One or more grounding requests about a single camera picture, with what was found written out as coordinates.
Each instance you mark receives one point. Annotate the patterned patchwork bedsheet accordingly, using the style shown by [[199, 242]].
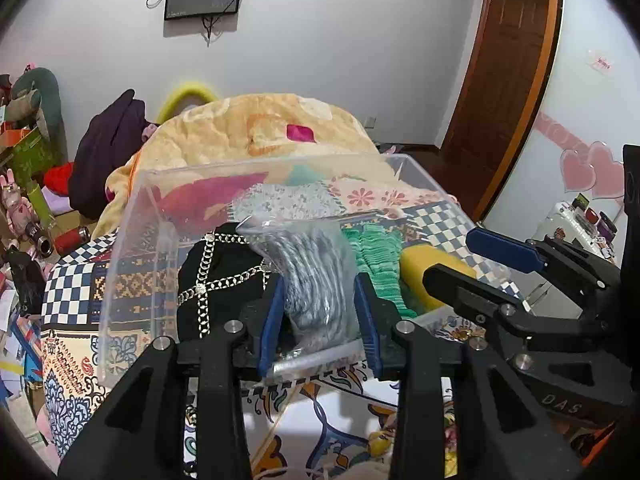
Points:
[[70, 360]]

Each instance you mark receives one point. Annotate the white suitcase with stickers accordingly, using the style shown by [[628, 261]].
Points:
[[570, 230]]

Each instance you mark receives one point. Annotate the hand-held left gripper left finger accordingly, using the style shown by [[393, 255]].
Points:
[[272, 327]]

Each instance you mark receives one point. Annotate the orange floral blanket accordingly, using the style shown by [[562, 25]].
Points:
[[220, 127]]

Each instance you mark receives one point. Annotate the green plush toy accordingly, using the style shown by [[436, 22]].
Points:
[[37, 90]]

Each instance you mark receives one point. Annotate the brown wooden door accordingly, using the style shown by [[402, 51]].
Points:
[[505, 75]]

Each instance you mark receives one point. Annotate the dark purple jacket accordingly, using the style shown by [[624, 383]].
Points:
[[112, 150]]

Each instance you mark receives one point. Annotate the pink bunny toy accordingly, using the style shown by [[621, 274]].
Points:
[[12, 200]]

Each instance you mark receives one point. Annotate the yellow sponge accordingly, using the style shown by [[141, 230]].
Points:
[[417, 270]]

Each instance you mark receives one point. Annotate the red thermos bottle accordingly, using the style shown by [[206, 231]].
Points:
[[72, 241]]

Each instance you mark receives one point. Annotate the pink heart wall stickers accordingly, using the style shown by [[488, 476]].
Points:
[[592, 170]]

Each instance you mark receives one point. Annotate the clear plastic storage box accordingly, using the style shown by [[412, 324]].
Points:
[[145, 240]]

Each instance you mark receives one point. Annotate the pink wall sticker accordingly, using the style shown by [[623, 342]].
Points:
[[600, 62]]

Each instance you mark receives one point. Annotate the red cloth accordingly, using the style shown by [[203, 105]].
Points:
[[60, 177]]

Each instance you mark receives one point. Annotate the green knitted cloth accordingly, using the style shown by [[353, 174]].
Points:
[[377, 265]]

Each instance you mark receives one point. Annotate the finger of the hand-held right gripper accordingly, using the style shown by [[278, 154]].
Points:
[[465, 292], [502, 252]]

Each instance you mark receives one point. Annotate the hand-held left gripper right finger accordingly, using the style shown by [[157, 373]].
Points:
[[367, 332]]

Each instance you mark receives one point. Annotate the green cardboard box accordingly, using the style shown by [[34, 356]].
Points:
[[35, 155]]

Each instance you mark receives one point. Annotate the white wall socket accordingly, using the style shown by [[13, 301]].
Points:
[[370, 122]]

